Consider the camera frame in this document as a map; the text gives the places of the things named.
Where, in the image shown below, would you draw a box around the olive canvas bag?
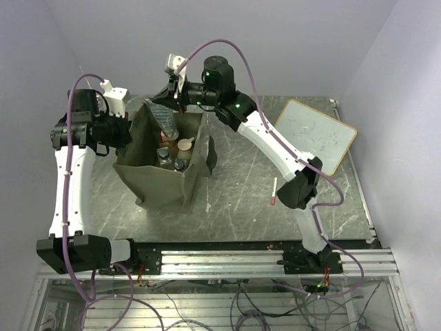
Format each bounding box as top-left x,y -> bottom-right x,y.
113,104 -> 217,212

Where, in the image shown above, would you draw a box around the aluminium rail frame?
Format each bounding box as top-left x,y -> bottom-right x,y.
34,248 -> 397,281

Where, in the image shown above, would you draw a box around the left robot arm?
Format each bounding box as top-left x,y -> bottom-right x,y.
36,88 -> 141,274

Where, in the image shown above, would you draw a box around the small clear bottle grey cap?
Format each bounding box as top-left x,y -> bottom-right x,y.
173,158 -> 188,172

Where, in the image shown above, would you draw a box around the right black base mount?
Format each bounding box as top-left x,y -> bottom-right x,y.
276,247 -> 343,274

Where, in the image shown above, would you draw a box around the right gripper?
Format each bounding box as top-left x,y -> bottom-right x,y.
152,76 -> 220,114

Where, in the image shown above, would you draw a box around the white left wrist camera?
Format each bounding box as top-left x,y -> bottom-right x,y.
100,79 -> 130,118

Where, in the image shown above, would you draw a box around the clear tube with dark label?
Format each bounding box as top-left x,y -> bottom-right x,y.
144,99 -> 178,140

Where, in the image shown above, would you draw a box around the small whiteboard yellow frame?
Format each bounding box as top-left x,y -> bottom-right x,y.
275,99 -> 357,176

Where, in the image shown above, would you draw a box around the orange bottle pink cap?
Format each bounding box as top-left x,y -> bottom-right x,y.
159,131 -> 178,150

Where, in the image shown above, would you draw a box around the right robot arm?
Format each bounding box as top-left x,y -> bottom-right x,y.
152,54 -> 331,273

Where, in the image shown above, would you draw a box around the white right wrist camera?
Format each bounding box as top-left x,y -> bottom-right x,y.
165,53 -> 187,100

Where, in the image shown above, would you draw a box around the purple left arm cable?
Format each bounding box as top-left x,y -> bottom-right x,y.
61,72 -> 106,304

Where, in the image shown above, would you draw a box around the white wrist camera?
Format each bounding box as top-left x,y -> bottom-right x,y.
165,53 -> 187,100
100,79 -> 130,118

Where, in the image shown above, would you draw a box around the green bottle beige cap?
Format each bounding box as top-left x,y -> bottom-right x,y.
177,137 -> 194,162

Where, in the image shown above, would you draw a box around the clear bottle with black label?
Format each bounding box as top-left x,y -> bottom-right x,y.
156,147 -> 174,170

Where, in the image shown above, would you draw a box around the pink marker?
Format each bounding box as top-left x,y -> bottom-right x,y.
270,177 -> 278,205

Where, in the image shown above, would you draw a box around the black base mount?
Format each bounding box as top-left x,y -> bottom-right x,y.
99,239 -> 163,275
276,247 -> 343,274

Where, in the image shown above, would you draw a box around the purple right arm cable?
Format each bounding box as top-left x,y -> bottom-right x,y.
174,39 -> 365,300

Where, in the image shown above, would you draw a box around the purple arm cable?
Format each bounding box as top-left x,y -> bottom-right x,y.
174,39 -> 365,300
61,72 -> 106,304

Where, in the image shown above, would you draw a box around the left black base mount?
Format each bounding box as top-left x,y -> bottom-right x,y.
99,239 -> 163,275

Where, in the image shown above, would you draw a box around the loose cables under table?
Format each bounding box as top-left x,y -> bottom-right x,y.
74,261 -> 380,331

